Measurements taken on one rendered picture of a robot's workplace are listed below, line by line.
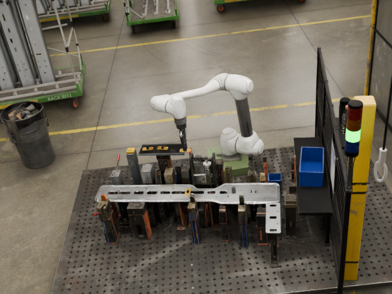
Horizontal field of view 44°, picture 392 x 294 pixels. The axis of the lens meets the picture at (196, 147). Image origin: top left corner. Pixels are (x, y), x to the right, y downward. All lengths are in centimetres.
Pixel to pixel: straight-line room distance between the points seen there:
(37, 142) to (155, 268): 288
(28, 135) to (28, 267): 167
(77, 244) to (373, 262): 213
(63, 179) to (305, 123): 300
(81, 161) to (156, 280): 287
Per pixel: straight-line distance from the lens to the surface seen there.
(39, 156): 601
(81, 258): 371
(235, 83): 366
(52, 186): 573
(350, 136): 243
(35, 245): 505
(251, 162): 352
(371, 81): 623
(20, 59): 739
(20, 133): 578
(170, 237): 366
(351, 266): 326
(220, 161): 361
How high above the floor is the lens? 325
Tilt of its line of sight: 34 degrees down
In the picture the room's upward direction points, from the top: 8 degrees counter-clockwise
